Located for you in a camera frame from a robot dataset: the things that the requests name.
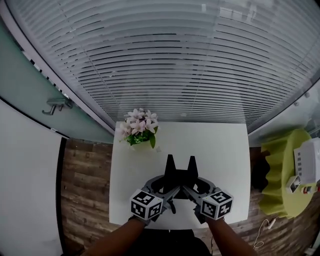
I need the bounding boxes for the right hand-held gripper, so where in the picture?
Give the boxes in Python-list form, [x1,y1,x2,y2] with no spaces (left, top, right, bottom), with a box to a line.
[181,175,235,225]

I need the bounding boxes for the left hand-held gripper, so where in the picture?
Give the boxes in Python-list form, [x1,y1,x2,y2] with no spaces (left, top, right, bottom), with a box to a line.
[129,173,182,226]

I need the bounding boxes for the person's left forearm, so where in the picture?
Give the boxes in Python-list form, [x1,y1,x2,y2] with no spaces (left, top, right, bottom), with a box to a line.
[86,216,148,256]

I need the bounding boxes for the person's right forearm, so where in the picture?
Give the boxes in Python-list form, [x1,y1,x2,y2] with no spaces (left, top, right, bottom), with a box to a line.
[206,216,259,256]

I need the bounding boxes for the white square table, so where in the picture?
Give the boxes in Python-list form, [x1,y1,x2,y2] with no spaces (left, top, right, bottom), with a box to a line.
[108,121,252,231]

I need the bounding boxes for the person's black clothing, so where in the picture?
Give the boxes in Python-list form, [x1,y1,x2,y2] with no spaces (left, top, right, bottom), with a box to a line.
[134,228,214,256]

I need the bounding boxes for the potted pink flowers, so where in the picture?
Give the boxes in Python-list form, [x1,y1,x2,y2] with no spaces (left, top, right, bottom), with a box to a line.
[117,107,160,152]

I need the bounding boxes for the green tablecloth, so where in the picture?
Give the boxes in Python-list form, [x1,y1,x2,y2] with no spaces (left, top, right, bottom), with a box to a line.
[258,128,320,221]

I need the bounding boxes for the white square cup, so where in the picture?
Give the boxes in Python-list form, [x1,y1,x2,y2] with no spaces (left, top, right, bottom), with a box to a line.
[285,174,302,194]

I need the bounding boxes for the red and white bottle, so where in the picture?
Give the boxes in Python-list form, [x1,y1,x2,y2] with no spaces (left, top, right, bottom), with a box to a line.
[302,184,320,195]

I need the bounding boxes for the white toy microwave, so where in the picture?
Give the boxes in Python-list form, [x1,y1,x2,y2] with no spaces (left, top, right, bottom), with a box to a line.
[293,138,320,184]

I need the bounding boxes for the white window blinds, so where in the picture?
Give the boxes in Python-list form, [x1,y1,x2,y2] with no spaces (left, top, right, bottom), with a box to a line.
[6,0,320,134]

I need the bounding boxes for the frosted glass door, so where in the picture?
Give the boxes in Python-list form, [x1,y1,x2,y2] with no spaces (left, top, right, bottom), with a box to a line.
[0,19,115,145]

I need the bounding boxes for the white cable with plug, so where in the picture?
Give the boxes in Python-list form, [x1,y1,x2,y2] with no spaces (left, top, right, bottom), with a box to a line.
[253,215,279,249]

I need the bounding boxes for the metal door handle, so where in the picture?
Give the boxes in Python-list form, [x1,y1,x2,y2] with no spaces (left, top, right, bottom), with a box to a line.
[41,97,74,116]

